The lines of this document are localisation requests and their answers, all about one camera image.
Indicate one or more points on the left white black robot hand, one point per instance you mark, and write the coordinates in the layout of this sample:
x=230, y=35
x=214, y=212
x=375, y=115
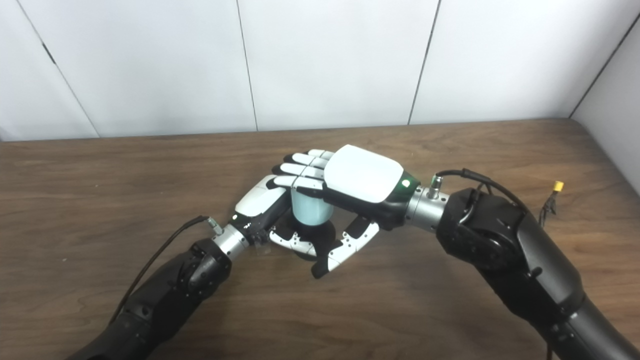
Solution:
x=260, y=200

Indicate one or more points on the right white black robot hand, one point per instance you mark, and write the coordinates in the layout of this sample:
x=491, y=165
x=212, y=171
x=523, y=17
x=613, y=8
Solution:
x=362, y=175

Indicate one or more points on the black nozzle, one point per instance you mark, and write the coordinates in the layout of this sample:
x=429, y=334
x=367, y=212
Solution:
x=322, y=235

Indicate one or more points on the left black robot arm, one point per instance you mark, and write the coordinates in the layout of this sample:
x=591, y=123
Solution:
x=170, y=295

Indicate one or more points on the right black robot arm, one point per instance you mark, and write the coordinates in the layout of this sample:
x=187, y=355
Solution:
x=525, y=260

